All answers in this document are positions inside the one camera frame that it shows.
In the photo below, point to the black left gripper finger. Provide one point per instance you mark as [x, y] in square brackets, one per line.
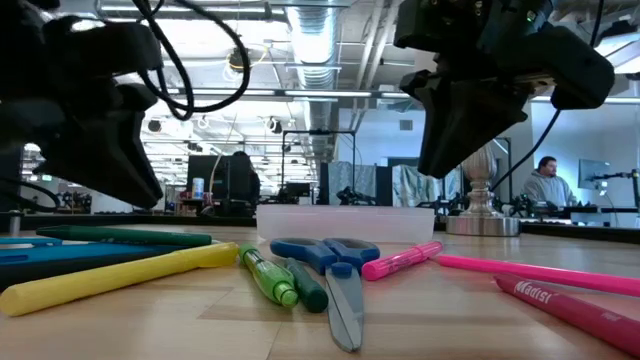
[110, 155]

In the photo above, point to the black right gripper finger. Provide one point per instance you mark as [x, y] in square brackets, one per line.
[465, 130]

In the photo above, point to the dark green colored pencil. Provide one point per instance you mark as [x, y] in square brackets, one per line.
[125, 235]
[310, 292]

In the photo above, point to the teal pen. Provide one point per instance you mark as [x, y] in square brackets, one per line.
[20, 241]

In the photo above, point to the yellow highlighter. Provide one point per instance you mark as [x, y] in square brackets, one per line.
[100, 280]

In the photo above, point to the black marker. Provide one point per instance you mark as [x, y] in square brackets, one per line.
[30, 275]

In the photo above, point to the pink highlighter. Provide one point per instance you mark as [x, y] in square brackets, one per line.
[400, 261]

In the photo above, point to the pink colored pencil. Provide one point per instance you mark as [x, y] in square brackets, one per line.
[525, 272]

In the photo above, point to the light green mechanical pencil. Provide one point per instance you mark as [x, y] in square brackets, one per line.
[270, 280]

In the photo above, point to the large pink Madisi marker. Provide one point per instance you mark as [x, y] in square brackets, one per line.
[575, 312]

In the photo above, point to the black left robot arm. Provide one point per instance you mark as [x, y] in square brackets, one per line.
[20, 30]

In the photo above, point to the black background robot arm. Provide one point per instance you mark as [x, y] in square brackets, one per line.
[440, 204]
[350, 196]
[520, 205]

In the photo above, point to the clear supply box pink lid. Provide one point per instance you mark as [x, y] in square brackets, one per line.
[345, 225]

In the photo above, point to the patterned fabric cover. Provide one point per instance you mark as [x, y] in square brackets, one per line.
[405, 185]
[350, 175]

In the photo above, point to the white blue wipes canister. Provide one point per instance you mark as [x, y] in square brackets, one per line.
[198, 189]

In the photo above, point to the white shade silver table lamp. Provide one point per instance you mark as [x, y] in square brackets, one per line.
[480, 225]

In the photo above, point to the person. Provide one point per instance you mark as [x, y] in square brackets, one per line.
[547, 190]
[256, 185]

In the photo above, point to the white monitor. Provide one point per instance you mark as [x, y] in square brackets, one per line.
[592, 172]

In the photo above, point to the black cabinet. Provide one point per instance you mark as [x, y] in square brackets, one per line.
[10, 190]

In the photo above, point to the black monitor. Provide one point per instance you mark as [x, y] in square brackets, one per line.
[215, 180]

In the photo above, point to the wall air vent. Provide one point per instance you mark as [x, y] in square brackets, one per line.
[406, 125]

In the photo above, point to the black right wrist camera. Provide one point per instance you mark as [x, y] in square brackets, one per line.
[515, 25]

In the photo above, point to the small grey metal post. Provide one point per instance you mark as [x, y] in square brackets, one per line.
[15, 225]

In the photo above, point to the black aluminium table frame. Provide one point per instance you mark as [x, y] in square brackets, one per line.
[575, 232]

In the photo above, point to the silver ventilation duct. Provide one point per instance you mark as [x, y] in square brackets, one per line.
[315, 50]

